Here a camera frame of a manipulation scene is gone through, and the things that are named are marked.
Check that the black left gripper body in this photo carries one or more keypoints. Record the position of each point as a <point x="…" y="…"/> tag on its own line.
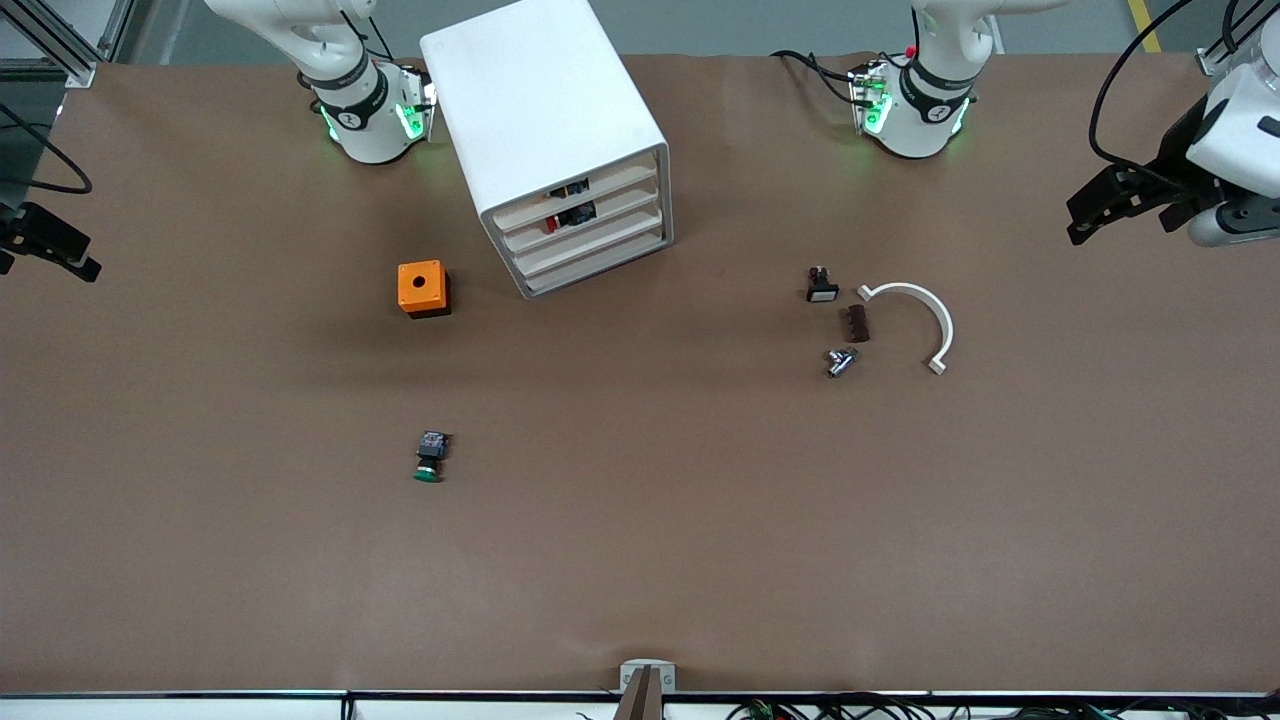
<point x="1176" y="165"/>

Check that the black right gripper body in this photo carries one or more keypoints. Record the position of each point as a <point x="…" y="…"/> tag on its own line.
<point x="18" y="226"/>

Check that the red mushroom push button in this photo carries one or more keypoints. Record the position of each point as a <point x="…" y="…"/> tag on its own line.
<point x="572" y="216"/>

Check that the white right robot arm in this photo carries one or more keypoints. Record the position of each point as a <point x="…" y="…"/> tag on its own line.
<point x="365" y="120"/>

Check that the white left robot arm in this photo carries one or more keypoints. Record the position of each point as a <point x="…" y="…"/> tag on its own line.
<point x="920" y="125"/>

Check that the square white-faced push button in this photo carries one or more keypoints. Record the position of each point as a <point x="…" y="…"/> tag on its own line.
<point x="822" y="292"/>

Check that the green mushroom push button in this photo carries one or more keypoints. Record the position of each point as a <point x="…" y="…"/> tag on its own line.
<point x="428" y="472"/>

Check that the white drawer cabinet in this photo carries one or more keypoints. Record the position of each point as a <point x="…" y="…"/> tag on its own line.
<point x="540" y="110"/>

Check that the brown terminal block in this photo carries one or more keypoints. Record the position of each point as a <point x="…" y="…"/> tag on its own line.
<point x="859" y="323"/>

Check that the orange box with round hole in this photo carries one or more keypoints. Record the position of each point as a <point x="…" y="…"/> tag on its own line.
<point x="432" y="285"/>

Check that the aluminium frame post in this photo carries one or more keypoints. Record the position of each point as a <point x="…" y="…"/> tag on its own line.
<point x="70" y="45"/>
<point x="1212" y="62"/>

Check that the white curved plastic bracket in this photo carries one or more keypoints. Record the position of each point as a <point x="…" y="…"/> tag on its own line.
<point x="940" y="315"/>

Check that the silver metal key switch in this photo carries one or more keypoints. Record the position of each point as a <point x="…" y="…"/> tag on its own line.
<point x="840" y="364"/>

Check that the white table edge rail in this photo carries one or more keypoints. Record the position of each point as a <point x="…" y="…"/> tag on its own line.
<point x="200" y="706"/>

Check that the grey table edge bracket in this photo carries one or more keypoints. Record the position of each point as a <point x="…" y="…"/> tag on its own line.
<point x="648" y="672"/>

